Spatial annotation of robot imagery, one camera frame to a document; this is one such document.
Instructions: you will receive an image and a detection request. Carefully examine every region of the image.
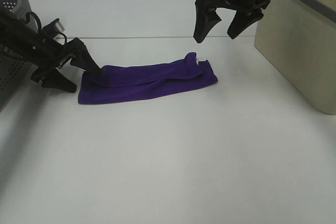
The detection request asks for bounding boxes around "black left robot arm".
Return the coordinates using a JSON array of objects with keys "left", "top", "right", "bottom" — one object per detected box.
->
[{"left": 1, "top": 10, "right": 101, "bottom": 93}]

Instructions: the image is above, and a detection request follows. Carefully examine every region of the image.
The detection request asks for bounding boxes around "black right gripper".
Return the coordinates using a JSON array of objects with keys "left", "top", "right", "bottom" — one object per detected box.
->
[{"left": 193, "top": 0, "right": 270, "bottom": 44}]

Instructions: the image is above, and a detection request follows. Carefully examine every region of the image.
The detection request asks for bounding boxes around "purple towel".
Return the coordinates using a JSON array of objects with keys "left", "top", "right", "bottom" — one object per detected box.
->
[{"left": 78, "top": 52, "right": 218, "bottom": 105}]

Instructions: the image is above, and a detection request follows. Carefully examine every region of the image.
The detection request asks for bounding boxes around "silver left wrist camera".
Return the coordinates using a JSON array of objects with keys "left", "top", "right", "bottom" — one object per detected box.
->
[{"left": 42, "top": 18, "right": 65, "bottom": 38}]

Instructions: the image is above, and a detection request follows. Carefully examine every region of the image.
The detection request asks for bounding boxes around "grey perforated plastic basket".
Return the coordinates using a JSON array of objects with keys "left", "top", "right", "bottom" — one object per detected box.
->
[{"left": 1, "top": 0, "right": 32, "bottom": 109}]

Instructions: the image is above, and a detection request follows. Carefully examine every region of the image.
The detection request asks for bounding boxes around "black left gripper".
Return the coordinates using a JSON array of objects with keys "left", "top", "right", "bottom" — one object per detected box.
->
[{"left": 30, "top": 28, "right": 101, "bottom": 93}]

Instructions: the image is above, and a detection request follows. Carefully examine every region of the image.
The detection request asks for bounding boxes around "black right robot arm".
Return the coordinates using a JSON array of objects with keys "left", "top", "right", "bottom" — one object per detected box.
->
[{"left": 193, "top": 0, "right": 270, "bottom": 44}]

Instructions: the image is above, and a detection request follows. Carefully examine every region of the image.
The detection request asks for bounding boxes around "beige plastic bin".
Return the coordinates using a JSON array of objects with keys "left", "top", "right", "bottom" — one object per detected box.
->
[{"left": 255, "top": 0, "right": 335, "bottom": 115}]

